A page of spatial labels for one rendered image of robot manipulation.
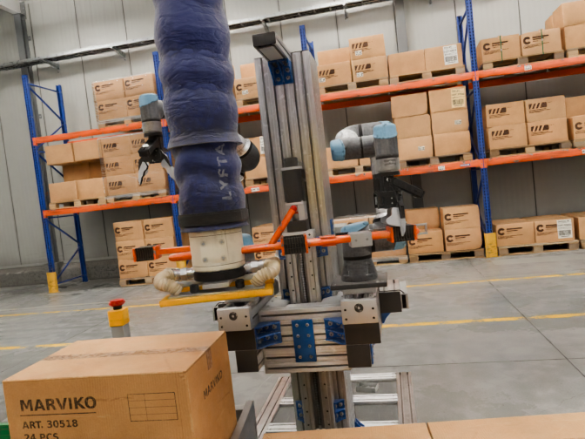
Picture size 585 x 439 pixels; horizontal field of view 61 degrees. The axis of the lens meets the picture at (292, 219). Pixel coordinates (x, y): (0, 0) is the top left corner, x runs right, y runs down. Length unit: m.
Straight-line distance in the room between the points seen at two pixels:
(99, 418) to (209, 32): 1.20
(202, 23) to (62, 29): 11.00
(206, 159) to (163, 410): 0.75
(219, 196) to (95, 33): 10.70
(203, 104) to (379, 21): 8.98
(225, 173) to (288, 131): 0.74
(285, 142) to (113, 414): 1.27
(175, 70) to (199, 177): 0.32
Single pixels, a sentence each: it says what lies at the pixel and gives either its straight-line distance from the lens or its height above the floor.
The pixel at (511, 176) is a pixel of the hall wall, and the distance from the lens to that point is 10.20.
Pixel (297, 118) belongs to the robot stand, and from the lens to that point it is 2.24.
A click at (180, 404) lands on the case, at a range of 1.58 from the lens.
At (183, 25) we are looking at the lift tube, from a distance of 1.61.
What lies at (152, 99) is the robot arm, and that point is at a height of 1.85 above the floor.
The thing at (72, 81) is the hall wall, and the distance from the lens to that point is 12.20.
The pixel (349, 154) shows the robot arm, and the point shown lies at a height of 1.53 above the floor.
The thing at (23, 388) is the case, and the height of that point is 0.92.
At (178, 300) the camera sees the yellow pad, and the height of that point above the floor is 1.14.
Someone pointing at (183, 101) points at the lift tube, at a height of 1.73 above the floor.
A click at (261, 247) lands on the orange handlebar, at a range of 1.60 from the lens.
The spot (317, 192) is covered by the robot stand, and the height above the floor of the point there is 1.41.
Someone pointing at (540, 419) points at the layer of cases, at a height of 0.54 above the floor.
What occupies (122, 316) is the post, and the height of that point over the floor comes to 0.97.
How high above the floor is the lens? 1.43
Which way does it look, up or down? 3 degrees down
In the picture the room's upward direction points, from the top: 6 degrees counter-clockwise
